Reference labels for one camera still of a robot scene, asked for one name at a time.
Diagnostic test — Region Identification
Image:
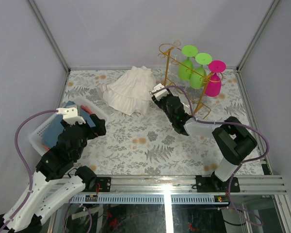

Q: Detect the clear wine glass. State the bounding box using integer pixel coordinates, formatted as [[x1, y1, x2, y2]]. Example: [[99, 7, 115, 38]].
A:
[[169, 38, 183, 74], [104, 106, 115, 116]]

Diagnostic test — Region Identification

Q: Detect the green plastic wine glass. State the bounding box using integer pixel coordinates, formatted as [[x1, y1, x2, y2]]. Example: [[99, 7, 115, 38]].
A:
[[189, 53, 212, 89], [178, 45, 198, 81]]

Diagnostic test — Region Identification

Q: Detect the magenta plastic wine glass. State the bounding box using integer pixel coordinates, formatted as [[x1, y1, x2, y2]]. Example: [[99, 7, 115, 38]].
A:
[[205, 60, 226, 97]]

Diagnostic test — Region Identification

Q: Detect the gold wire wine glass rack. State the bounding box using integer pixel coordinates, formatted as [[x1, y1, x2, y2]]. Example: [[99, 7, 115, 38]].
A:
[[158, 43, 224, 114]]

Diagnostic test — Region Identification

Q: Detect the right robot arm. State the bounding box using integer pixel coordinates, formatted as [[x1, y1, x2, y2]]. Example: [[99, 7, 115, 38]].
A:
[[152, 93, 257, 192]]

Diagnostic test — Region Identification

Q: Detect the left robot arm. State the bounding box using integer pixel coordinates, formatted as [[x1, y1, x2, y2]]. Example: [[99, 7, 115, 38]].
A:
[[0, 114, 106, 233]]

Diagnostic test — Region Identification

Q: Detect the blue folded towel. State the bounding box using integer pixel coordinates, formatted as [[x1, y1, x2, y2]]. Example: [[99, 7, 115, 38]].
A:
[[42, 108, 95, 149]]

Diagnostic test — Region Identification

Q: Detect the red item in basket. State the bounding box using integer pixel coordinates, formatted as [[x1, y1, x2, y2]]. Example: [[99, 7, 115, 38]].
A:
[[80, 105, 93, 115]]

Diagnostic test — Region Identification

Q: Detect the white plastic basket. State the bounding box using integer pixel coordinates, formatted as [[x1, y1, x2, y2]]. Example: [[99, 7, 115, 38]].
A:
[[29, 97, 110, 156]]

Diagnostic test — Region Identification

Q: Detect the white pleated cloth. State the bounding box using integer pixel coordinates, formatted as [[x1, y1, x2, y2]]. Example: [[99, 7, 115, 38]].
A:
[[97, 66, 156, 116]]

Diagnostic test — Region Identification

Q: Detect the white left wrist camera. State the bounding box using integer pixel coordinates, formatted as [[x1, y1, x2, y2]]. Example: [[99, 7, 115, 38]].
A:
[[56, 104, 86, 125]]

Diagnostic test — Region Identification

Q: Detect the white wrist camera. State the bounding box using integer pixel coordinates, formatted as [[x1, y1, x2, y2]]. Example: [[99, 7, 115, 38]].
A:
[[56, 104, 86, 125], [150, 83, 169, 101]]

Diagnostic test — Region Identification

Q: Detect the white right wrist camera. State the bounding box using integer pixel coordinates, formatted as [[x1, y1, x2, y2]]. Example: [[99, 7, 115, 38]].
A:
[[150, 83, 169, 101]]

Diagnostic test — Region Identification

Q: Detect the aluminium front rail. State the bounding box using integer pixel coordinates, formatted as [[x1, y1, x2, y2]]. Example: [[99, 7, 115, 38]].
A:
[[68, 175, 287, 205]]

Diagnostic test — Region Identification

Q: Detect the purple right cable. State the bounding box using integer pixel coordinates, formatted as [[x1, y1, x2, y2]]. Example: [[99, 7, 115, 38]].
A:
[[157, 86, 270, 226]]

